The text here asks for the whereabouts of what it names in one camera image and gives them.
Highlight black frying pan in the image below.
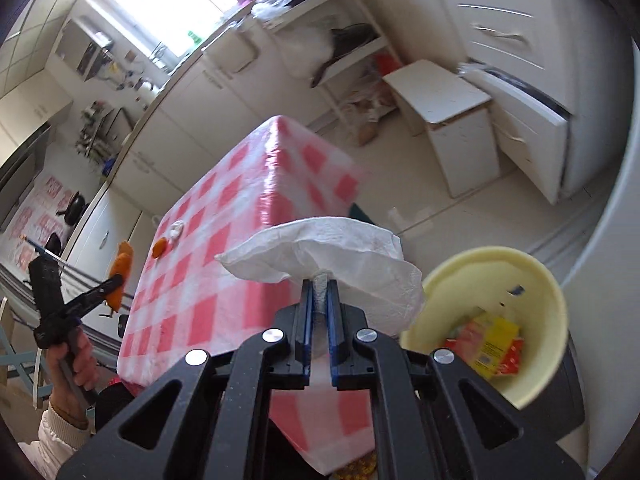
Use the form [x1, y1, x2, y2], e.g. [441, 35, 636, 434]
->
[310, 22, 383, 88]

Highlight person's left hand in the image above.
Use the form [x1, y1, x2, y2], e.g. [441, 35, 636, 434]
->
[47, 332, 101, 411]

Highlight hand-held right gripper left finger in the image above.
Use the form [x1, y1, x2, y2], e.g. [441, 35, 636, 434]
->
[57, 280, 316, 480]

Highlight white low stool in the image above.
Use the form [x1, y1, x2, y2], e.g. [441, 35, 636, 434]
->
[382, 59, 501, 198]

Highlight white storage trolley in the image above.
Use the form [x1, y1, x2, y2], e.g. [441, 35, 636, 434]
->
[252, 0, 401, 128]

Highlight white wall cabinets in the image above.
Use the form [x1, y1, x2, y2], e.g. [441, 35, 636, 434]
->
[0, 67, 76, 146]

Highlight large white plastic bag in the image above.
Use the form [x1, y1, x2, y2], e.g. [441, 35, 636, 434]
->
[282, 25, 336, 78]

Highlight black range hood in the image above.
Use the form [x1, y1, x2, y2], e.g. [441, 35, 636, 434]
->
[0, 125, 53, 231]

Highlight white kitchen base cabinets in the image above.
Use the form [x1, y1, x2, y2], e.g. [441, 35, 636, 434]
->
[60, 0, 573, 281]

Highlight wall utensil rack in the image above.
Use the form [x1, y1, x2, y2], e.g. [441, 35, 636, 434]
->
[75, 100, 126, 166]

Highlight red foil wrapper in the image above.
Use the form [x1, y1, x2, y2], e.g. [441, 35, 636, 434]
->
[495, 337, 526, 377]

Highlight large white paper napkin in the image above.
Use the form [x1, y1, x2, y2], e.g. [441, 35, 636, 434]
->
[215, 216, 426, 336]

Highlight yellow snack packet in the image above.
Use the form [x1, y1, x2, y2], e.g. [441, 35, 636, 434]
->
[467, 310, 522, 380]

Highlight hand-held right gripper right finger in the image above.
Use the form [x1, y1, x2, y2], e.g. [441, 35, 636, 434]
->
[327, 282, 586, 480]

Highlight white hanging door bin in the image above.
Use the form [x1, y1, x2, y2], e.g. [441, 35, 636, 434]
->
[202, 25, 261, 73]

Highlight clear plastic food bags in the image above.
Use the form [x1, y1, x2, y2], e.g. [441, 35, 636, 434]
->
[345, 80, 401, 148]

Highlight black clay pot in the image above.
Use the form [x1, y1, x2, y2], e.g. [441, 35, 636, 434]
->
[57, 192, 88, 223]

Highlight kitchen window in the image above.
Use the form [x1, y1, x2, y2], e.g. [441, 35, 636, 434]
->
[95, 0, 266, 56]

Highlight red plastic bag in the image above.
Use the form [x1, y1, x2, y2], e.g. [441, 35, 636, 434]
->
[375, 52, 403, 76]

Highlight red wall stickers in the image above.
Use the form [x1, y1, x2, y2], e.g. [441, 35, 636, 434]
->
[0, 175, 71, 271]

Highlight red white snack wrapper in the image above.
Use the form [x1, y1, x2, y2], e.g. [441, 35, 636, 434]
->
[440, 317, 488, 361]

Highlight pale yellow waste bin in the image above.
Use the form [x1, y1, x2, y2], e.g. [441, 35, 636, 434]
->
[399, 246, 571, 409]

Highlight white thermos jug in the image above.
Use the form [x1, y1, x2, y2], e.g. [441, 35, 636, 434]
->
[136, 79, 161, 106]

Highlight orange carrot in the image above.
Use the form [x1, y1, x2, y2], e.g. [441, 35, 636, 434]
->
[106, 241, 135, 311]

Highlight yellow floral slipper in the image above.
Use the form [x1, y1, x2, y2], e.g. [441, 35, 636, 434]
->
[332, 452, 378, 480]

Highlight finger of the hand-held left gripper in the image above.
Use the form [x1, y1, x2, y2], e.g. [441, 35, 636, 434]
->
[62, 277, 126, 323]

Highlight white gas water heater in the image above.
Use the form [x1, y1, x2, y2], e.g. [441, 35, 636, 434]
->
[55, 20, 113, 81]

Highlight red checked tablecloth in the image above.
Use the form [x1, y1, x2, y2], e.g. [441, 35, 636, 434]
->
[116, 115, 376, 476]

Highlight person's left forearm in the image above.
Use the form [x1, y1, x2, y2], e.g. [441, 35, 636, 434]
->
[17, 395, 93, 480]

